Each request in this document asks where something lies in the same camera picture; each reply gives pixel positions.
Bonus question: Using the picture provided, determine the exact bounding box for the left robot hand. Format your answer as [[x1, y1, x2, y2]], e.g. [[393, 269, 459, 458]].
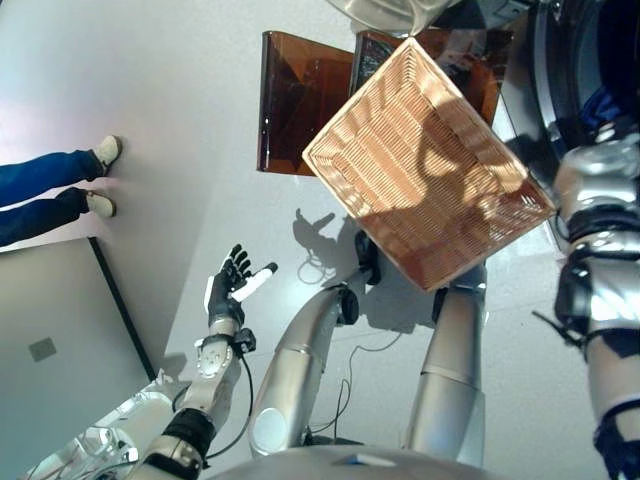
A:
[[202, 243, 279, 324]]

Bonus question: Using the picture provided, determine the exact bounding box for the white floor cable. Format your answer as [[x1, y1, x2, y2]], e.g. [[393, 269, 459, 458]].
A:
[[297, 252, 341, 285]]

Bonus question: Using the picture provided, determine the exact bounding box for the grey robot torso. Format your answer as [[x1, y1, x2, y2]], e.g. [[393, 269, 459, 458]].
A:
[[204, 442, 511, 480]]

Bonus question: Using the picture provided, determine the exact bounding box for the silver robot leg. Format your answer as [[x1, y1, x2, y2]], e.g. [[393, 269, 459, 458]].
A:
[[248, 230, 384, 459], [403, 264, 489, 469]]

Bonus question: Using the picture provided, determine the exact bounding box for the white board with black edge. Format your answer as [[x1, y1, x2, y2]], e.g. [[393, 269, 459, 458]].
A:
[[0, 234, 157, 451]]

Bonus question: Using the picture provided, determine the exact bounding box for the amber translucent acrylic stool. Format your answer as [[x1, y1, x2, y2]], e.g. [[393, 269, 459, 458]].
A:
[[256, 27, 516, 176]]

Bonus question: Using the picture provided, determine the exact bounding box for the left silver robot leg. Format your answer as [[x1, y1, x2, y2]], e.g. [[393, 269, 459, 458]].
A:
[[248, 230, 384, 459]]

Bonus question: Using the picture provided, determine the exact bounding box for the blue garment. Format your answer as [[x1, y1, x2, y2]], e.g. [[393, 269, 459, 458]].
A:
[[579, 84, 624, 134]]

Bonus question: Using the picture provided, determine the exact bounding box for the right silver robot leg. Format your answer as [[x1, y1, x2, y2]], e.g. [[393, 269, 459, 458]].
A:
[[403, 264, 489, 469]]

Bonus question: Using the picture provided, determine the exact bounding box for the grey front-load washing machine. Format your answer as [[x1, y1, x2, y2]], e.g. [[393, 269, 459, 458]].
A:
[[492, 0, 640, 211]]

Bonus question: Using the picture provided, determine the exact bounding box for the rectangular wicker laundry basket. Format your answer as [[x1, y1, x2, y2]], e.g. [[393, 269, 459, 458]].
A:
[[302, 35, 557, 292]]

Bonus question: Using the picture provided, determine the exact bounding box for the round glass washer door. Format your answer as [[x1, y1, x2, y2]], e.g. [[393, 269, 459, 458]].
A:
[[327, 0, 469, 36]]

